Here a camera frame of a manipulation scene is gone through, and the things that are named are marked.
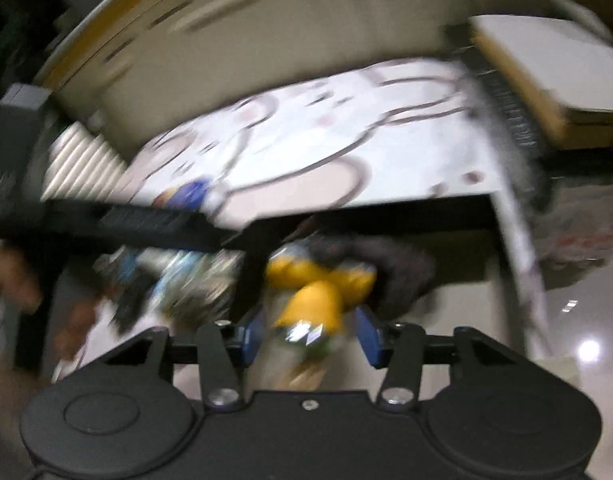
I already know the cream cabinet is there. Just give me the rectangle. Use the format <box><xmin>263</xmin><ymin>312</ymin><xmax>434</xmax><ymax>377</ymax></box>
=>
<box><xmin>34</xmin><ymin>0</ymin><xmax>612</xmax><ymax>161</ymax></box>

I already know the printed cartoon blanket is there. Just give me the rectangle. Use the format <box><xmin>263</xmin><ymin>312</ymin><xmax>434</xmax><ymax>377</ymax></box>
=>
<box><xmin>121</xmin><ymin>57</ymin><xmax>548</xmax><ymax>343</ymax></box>

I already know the pile of mixed packets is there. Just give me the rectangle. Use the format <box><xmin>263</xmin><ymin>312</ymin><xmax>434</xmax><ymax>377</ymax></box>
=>
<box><xmin>94</xmin><ymin>247</ymin><xmax>247</xmax><ymax>333</ymax></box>

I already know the dark furry strip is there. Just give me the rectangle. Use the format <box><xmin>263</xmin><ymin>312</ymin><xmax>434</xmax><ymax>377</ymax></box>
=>
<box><xmin>444</xmin><ymin>22</ymin><xmax>555</xmax><ymax>206</ymax></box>

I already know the black furry cloth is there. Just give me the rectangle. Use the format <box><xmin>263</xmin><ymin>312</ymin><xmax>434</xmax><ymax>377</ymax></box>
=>
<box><xmin>306</xmin><ymin>232</ymin><xmax>437</xmax><ymax>323</ymax></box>

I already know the blue red box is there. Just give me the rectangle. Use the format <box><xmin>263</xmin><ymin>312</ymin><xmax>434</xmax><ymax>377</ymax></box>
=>
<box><xmin>154</xmin><ymin>180</ymin><xmax>214</xmax><ymax>211</ymax></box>

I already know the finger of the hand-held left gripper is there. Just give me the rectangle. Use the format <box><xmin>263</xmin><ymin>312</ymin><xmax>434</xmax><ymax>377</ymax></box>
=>
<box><xmin>41</xmin><ymin>198</ymin><xmax>248</xmax><ymax>253</ymax></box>

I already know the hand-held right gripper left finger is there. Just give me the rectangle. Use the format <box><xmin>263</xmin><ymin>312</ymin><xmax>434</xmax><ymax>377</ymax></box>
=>
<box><xmin>94</xmin><ymin>310</ymin><xmax>264</xmax><ymax>408</ymax></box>

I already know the white box with wooden side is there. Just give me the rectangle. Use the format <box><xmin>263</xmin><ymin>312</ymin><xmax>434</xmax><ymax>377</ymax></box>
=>
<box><xmin>469</xmin><ymin>14</ymin><xmax>613</xmax><ymax>151</ymax></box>

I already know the white ribbed panel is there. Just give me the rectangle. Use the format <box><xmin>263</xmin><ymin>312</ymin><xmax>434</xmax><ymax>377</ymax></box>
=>
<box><xmin>41</xmin><ymin>122</ymin><xmax>131</xmax><ymax>202</ymax></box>

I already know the crumpled plastic bag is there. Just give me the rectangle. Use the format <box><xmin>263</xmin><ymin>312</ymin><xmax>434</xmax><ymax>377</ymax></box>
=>
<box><xmin>541</xmin><ymin>195</ymin><xmax>613</xmax><ymax>266</ymax></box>

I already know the person's left hand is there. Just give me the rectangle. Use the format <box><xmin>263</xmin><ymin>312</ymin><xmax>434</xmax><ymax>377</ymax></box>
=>
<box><xmin>0</xmin><ymin>247</ymin><xmax>43</xmax><ymax>313</ymax></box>

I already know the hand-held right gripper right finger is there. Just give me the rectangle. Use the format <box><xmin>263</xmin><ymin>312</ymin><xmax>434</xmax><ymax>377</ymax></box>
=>
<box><xmin>355</xmin><ymin>305</ymin><xmax>532</xmax><ymax>407</ymax></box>

